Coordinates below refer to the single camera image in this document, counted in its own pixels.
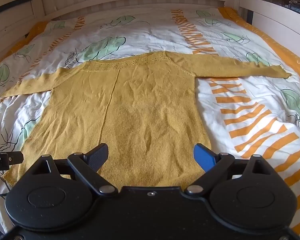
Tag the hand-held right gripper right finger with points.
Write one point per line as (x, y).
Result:
(202, 156)

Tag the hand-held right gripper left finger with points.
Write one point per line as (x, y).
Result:
(100, 156)

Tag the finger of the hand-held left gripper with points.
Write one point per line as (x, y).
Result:
(15, 158)

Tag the mustard yellow knit sweater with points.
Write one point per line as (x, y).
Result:
(145, 100)

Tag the white leaf and stripe duvet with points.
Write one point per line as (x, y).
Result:
(152, 37)

